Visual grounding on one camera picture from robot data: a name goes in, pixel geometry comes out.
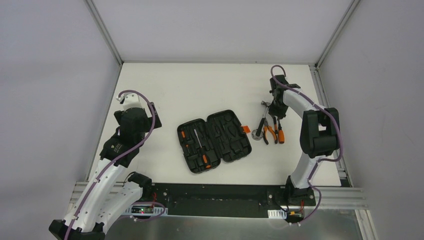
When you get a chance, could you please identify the flat screwdriver in case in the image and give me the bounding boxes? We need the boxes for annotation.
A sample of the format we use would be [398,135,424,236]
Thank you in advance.
[193,129,212,169]

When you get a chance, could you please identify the silver measuring tape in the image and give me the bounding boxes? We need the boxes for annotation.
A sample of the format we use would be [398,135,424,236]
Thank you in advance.
[251,129,264,141]

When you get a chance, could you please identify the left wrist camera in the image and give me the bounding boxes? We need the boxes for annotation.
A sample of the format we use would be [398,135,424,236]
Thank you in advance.
[116,92,143,111]

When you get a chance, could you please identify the hammer with black handle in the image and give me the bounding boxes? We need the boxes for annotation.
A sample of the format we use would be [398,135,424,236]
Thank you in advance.
[257,101,271,131]

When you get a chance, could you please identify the left white cable duct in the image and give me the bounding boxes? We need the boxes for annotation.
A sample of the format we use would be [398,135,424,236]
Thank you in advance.
[123,204,168,217]

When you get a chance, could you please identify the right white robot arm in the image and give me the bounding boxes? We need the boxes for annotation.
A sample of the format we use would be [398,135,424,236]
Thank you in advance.
[268,74,340,205]

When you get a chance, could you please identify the large orange black screwdriver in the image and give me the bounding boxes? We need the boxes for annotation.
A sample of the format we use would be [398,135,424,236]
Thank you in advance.
[277,119,285,144]

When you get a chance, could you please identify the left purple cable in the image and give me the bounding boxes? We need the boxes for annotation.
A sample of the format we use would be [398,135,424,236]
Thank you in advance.
[62,89,157,240]

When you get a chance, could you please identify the orange handled pliers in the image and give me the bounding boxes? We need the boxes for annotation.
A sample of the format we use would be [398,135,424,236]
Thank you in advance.
[263,118,278,145]

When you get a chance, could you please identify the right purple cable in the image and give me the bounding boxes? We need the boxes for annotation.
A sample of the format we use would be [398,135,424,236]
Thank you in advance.
[270,64,344,226]

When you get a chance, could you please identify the small orange black screwdriver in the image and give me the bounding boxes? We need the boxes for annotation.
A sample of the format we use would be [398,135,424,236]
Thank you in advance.
[180,131,190,152]

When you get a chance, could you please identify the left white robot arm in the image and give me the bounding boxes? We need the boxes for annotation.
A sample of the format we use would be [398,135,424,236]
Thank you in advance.
[48,106,162,240]

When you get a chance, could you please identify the black plastic tool case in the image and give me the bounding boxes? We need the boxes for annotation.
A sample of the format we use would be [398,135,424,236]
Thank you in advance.
[176,109,252,174]

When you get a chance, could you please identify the purple cable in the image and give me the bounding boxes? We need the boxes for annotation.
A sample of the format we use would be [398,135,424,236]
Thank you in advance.
[270,64,344,226]
[62,89,157,240]

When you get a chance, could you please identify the white cable duct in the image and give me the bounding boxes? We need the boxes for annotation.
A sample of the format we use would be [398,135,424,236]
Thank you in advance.
[123,204,168,217]
[267,209,287,220]

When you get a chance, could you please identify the aluminium frame rail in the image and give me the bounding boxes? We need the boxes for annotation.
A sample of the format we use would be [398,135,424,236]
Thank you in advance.
[70,182,369,210]

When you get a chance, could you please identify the right white cable duct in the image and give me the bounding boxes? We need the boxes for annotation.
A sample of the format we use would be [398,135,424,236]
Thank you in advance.
[267,209,287,220]

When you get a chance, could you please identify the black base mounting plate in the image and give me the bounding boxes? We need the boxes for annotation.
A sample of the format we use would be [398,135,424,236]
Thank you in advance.
[131,183,319,218]

